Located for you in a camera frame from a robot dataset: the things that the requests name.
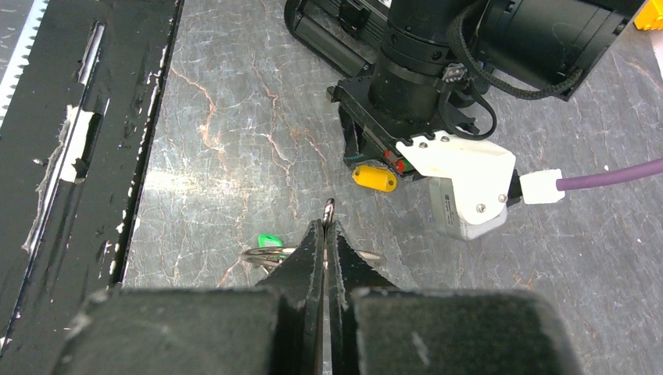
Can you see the keyring with keys bunch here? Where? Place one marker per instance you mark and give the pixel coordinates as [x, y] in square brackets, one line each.
[270, 257]

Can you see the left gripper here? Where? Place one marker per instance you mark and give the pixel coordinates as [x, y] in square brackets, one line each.
[371, 135]

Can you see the black poker chip case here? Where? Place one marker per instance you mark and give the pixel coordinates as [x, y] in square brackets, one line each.
[339, 31]

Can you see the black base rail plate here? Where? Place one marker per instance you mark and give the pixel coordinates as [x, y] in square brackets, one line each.
[80, 100]

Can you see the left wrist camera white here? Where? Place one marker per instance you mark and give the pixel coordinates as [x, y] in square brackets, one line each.
[468, 182]

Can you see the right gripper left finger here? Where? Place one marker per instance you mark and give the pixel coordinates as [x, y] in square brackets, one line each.
[273, 327]

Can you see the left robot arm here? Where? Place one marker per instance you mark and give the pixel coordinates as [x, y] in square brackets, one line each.
[435, 58]

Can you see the orange yellow toy block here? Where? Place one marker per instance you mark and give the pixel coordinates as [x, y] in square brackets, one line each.
[650, 17]

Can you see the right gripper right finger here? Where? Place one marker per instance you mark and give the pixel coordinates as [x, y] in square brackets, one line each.
[377, 328]

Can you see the key with yellow tag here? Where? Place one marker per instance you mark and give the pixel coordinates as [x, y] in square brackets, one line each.
[375, 178]

